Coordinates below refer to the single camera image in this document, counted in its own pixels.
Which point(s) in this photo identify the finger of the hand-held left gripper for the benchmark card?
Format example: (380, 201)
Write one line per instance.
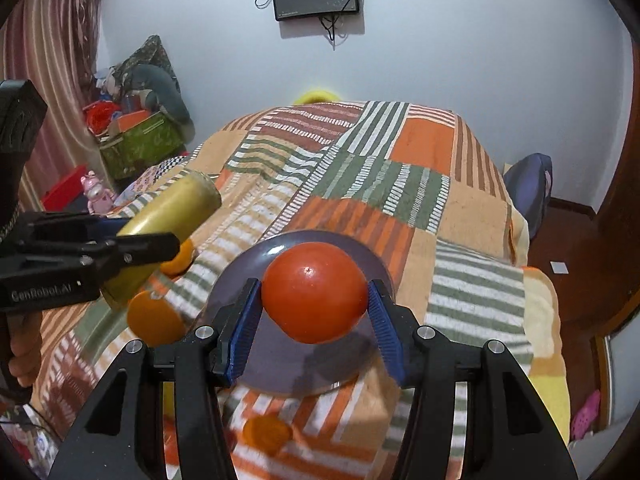
(107, 225)
(145, 250)

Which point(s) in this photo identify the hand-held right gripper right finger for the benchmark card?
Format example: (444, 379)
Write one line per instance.
(387, 332)

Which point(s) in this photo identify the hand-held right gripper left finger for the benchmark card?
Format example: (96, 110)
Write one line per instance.
(242, 332)

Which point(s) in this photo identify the small orange mandarin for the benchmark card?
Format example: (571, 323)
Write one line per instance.
(181, 260)

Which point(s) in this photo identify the yellow corn cob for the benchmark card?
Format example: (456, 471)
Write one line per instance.
(170, 210)

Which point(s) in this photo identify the grey round plate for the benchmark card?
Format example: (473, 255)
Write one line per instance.
(280, 365)

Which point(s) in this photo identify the large orange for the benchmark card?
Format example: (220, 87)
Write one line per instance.
(150, 320)
(267, 434)

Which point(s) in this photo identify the large red tomato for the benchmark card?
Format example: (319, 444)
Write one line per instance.
(312, 292)

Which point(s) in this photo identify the small red tomato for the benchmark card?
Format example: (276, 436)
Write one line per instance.
(170, 440)

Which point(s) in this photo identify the person's left hand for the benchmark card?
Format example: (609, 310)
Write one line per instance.
(25, 357)

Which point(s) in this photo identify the pink toy figure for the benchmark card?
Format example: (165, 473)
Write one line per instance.
(97, 195)

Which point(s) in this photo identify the red plastic box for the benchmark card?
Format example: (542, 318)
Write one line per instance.
(65, 190)

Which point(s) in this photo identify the green cardboard box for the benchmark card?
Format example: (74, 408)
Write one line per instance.
(142, 147)

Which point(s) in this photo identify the checkered cloth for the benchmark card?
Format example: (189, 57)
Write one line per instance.
(170, 162)

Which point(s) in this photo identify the red plastic bag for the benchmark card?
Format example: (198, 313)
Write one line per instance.
(100, 117)

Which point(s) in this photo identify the orange box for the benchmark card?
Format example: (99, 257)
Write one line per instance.
(132, 120)

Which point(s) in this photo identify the grey plush toy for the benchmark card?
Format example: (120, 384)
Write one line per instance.
(165, 92)

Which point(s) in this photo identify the striped patchwork blanket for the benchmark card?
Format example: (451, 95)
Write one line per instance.
(400, 185)

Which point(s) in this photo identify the camouflage patterned cushion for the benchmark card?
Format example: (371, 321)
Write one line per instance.
(147, 55)

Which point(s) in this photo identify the white paper slip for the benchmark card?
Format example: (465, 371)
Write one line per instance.
(560, 267)

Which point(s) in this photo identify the striped red curtain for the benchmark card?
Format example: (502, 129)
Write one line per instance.
(45, 50)

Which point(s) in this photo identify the blue grey backpack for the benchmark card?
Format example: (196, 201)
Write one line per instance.
(530, 190)

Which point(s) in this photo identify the pink slipper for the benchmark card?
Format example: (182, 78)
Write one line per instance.
(585, 415)

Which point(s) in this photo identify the brown wooden door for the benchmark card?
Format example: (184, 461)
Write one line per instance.
(622, 240)

